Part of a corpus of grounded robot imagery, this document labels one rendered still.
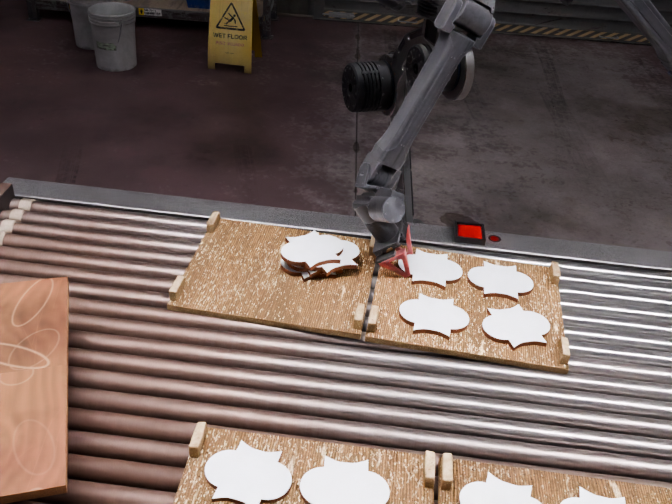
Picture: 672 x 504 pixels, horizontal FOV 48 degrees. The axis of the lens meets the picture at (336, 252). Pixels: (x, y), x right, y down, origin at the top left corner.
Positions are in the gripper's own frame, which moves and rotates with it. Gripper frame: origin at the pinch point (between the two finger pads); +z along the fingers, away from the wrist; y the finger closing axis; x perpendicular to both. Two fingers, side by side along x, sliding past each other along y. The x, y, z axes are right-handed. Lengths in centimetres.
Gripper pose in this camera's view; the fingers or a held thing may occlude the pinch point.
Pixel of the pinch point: (407, 264)
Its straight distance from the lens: 174.0
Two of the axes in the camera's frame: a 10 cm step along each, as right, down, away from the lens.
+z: 5.4, 7.4, 4.1
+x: -8.3, 3.7, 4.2
